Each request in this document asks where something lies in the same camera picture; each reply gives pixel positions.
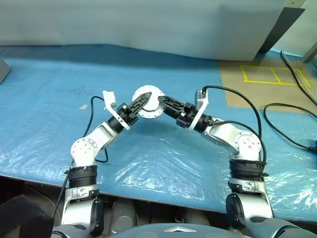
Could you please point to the silver motor cover circuit board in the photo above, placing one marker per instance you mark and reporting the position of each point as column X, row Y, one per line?
column 153, row 95

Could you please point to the grey robot chest silver emblem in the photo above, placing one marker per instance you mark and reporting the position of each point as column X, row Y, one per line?
column 173, row 231

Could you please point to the blue table cloth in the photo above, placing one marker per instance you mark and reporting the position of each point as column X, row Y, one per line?
column 161, row 72

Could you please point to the brown cardboard sheet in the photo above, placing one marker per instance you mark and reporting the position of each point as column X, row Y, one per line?
column 237, row 96

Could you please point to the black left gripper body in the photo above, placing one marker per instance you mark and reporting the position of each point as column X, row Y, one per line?
column 126, row 116

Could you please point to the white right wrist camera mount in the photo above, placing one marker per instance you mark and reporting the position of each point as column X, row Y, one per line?
column 201, row 99

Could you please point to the dark upright panel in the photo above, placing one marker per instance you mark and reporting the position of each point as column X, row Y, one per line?
column 280, row 29

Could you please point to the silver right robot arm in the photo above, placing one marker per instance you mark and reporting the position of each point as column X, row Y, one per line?
column 247, row 146

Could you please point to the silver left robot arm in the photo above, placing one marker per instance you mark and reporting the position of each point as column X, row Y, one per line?
column 84, row 151

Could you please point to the black rounded object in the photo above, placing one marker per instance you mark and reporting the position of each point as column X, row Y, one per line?
column 22, row 218

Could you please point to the white backdrop board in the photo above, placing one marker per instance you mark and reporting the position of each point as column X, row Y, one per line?
column 123, row 24

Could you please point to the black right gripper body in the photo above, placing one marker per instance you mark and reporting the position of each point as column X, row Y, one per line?
column 185, row 116

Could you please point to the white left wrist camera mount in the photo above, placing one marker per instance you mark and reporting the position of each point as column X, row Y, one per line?
column 109, row 98

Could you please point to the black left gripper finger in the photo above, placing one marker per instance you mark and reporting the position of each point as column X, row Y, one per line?
column 140, row 104

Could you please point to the clear plastic sheet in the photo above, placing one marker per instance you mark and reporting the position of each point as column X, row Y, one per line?
column 161, row 173

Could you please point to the small beige tape piece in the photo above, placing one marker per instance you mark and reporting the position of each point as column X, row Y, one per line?
column 83, row 107

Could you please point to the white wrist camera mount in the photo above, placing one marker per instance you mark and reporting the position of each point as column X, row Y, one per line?
column 201, row 99
column 109, row 98

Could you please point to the grey metal post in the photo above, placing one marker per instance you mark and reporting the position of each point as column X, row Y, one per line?
column 310, row 50

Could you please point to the grey rounded cylinder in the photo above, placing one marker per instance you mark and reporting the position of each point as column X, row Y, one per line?
column 122, row 218
column 196, row 218

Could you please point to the grey box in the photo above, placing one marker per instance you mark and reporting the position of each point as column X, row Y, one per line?
column 4, row 72

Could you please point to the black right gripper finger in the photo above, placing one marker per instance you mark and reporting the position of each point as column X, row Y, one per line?
column 172, row 105

